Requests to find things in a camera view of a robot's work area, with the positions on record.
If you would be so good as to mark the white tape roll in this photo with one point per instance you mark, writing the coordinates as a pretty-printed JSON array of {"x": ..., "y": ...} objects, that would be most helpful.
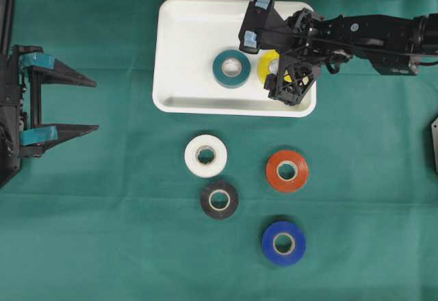
[{"x": 205, "y": 156}]

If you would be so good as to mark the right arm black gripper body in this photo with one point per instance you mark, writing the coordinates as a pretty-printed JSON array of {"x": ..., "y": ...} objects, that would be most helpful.
[{"x": 313, "y": 43}]

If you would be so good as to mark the white plastic tray case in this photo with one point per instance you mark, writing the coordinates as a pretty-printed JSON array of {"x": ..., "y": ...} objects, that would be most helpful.
[{"x": 190, "y": 34}]

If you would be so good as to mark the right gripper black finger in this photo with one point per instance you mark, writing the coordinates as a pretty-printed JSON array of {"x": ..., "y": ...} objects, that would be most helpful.
[
  {"x": 293, "y": 81},
  {"x": 270, "y": 85}
]

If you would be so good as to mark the black tape roll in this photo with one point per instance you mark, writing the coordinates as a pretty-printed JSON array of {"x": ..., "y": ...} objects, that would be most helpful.
[{"x": 219, "y": 200}]

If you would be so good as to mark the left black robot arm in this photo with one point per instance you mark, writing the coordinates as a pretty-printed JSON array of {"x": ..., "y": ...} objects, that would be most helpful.
[{"x": 32, "y": 97}]

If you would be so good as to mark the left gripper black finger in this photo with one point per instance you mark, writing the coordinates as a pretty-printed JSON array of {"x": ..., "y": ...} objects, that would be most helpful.
[{"x": 50, "y": 135}]

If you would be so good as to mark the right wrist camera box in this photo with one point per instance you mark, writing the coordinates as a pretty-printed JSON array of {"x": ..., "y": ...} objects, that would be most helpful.
[{"x": 261, "y": 28}]

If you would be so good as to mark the red tape roll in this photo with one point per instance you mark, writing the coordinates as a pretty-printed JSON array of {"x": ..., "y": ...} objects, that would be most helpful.
[{"x": 287, "y": 171}]

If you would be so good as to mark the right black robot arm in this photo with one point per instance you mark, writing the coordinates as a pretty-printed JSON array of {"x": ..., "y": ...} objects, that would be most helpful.
[{"x": 393, "y": 46}]

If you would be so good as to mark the left gripper black finger taped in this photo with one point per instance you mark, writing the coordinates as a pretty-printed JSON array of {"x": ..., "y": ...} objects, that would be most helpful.
[{"x": 45, "y": 69}]

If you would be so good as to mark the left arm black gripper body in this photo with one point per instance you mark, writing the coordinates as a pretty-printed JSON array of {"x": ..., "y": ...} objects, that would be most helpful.
[{"x": 12, "y": 90}]

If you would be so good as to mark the teal green tape roll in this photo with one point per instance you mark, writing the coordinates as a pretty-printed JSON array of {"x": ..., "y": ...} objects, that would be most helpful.
[{"x": 231, "y": 68}]

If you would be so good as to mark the right arm grey base plate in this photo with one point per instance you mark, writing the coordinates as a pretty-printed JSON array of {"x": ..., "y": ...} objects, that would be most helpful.
[{"x": 431, "y": 143}]

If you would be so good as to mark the yellow tape roll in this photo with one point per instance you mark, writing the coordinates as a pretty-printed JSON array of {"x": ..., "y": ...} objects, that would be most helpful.
[{"x": 267, "y": 64}]

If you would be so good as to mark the blue tape roll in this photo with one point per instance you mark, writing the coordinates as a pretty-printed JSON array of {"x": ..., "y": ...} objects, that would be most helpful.
[{"x": 283, "y": 243}]

